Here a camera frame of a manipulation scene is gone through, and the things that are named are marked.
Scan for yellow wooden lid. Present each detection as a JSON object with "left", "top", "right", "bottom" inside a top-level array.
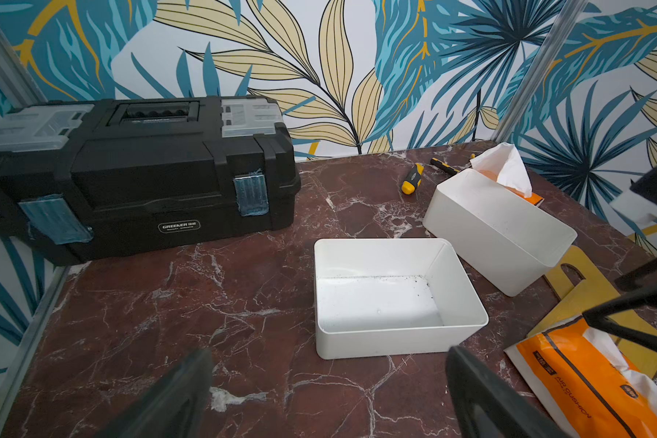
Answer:
[
  {"left": 544, "top": 246, "right": 603, "bottom": 300},
  {"left": 526, "top": 273, "right": 657, "bottom": 379}
]

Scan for yellow black pliers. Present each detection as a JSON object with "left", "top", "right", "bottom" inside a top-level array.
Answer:
[{"left": 429, "top": 158, "right": 459, "bottom": 176}]

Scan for white tissue box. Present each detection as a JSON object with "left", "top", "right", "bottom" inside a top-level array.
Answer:
[
  {"left": 314, "top": 238, "right": 489, "bottom": 361},
  {"left": 423, "top": 170, "right": 577, "bottom": 297}
]

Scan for left aluminium corner post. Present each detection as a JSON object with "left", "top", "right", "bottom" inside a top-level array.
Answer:
[{"left": 0, "top": 29, "right": 47, "bottom": 108}]

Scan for black plastic toolbox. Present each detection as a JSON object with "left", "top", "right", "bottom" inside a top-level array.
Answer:
[{"left": 0, "top": 96, "right": 301, "bottom": 266}]

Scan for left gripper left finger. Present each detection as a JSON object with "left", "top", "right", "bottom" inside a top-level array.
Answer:
[{"left": 96, "top": 349, "right": 214, "bottom": 437}]

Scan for yellow wooden lid bottom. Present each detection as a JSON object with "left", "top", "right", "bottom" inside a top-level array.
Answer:
[{"left": 526, "top": 273, "right": 657, "bottom": 379}]

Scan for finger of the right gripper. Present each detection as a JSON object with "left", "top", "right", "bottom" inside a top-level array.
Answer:
[
  {"left": 582, "top": 285, "right": 657, "bottom": 353},
  {"left": 615, "top": 257, "right": 657, "bottom": 292}
]

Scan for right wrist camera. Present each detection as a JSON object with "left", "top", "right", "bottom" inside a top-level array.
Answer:
[{"left": 611, "top": 166, "right": 657, "bottom": 227}]

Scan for orange tissue pack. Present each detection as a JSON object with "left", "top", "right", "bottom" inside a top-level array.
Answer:
[
  {"left": 506, "top": 316, "right": 657, "bottom": 437},
  {"left": 470, "top": 142, "right": 544, "bottom": 206}
]

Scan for yellow black screwdriver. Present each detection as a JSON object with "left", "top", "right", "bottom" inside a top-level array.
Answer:
[{"left": 401, "top": 164, "right": 423, "bottom": 195}]

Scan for yellow wooden lid top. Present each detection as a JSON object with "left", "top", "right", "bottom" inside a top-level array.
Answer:
[{"left": 544, "top": 246, "right": 603, "bottom": 300}]

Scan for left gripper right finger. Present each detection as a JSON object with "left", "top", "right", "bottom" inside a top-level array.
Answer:
[{"left": 445, "top": 347, "right": 567, "bottom": 437}]

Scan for right aluminium corner post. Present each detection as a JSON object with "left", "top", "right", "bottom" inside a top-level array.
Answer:
[{"left": 492, "top": 0, "right": 588, "bottom": 143}]

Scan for aluminium corner post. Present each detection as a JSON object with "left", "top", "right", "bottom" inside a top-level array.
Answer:
[
  {"left": 0, "top": 29, "right": 47, "bottom": 108},
  {"left": 492, "top": 0, "right": 588, "bottom": 143}
]

